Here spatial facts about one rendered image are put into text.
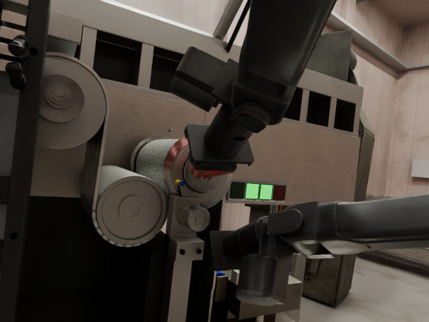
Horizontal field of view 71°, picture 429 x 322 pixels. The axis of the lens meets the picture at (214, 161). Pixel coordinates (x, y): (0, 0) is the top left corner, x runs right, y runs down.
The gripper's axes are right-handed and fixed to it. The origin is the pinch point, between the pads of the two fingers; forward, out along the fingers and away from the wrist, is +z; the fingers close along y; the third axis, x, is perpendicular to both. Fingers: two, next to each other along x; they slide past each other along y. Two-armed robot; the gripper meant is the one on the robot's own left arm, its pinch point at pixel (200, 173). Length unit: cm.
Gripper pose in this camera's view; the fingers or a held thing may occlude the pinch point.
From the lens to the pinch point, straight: 52.8
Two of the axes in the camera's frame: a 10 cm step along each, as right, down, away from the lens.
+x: -2.0, -8.5, 4.9
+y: 9.0, 0.4, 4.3
